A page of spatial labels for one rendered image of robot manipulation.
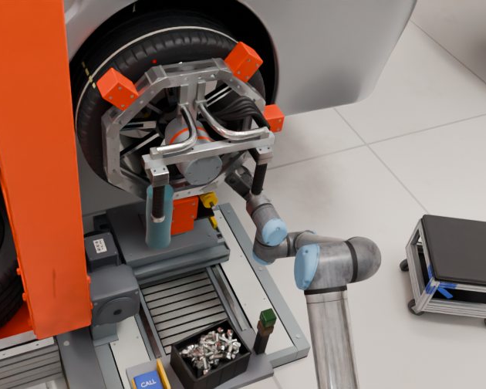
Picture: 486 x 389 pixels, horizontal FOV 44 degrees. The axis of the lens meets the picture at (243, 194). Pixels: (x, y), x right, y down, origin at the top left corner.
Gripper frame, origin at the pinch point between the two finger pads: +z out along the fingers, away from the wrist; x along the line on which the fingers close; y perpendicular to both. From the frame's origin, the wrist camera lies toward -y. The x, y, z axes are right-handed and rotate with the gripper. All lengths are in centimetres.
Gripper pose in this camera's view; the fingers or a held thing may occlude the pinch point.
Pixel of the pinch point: (231, 164)
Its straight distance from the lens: 227.4
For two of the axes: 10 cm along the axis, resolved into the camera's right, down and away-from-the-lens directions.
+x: 7.3, -6.4, -2.4
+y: 5.5, 3.5, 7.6
